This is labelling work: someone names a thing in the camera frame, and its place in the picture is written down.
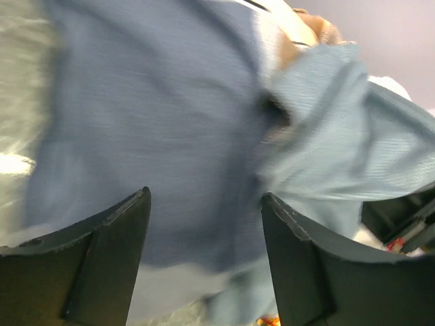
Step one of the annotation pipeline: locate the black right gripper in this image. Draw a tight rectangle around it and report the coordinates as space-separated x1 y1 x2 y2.
362 183 434 253

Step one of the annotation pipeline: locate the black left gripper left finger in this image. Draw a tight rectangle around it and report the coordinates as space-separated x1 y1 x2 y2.
1 188 151 326

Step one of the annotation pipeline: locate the yellow cartoon car pillow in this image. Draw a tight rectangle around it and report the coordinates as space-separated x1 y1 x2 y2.
256 315 281 326

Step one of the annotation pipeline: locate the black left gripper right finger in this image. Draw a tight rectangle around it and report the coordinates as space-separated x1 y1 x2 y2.
262 194 434 326

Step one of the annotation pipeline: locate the blue patterned pillowcase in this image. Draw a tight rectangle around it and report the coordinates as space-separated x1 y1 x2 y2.
22 1 434 325

